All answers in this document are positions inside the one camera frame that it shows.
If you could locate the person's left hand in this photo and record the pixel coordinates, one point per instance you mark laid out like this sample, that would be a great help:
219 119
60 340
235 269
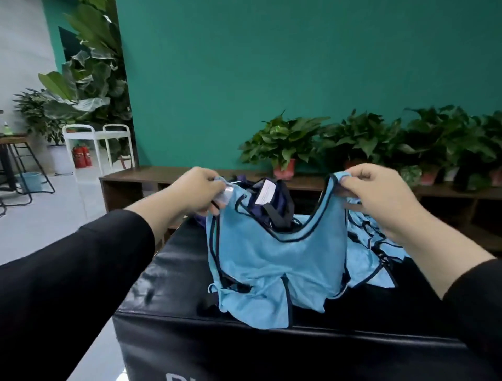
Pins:
196 190

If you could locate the person's right hand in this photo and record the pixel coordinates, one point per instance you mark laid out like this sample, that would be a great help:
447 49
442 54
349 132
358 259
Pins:
384 196

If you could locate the navy blue bag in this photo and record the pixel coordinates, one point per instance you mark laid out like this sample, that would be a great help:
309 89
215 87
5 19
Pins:
276 212

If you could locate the person's left forearm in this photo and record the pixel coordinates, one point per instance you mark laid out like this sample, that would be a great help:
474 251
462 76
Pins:
70 282

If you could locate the person's right forearm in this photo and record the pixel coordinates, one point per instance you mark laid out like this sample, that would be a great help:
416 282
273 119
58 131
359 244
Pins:
470 290

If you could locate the green plant in red pot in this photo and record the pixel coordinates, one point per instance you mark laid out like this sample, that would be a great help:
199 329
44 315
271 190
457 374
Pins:
482 145
357 137
282 137

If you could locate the wooden shelf cabinet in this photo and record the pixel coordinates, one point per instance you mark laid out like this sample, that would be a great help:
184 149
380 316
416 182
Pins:
125 184

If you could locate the green plant in white pot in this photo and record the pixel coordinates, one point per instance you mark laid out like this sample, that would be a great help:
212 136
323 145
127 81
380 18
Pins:
427 137

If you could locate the red bottle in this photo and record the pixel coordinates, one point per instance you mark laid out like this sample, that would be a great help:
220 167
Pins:
81 157

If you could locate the black leather bench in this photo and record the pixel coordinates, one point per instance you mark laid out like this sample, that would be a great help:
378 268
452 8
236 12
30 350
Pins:
157 314

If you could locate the white wheeled cart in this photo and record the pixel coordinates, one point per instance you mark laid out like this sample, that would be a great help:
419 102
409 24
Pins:
78 128

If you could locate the teal bucket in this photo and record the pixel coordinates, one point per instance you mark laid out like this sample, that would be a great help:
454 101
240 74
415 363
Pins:
31 182

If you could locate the small plant in white pot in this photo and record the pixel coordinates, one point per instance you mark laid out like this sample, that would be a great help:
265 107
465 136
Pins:
35 114

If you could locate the wooden top black stool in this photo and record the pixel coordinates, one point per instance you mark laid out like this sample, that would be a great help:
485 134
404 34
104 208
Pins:
12 141

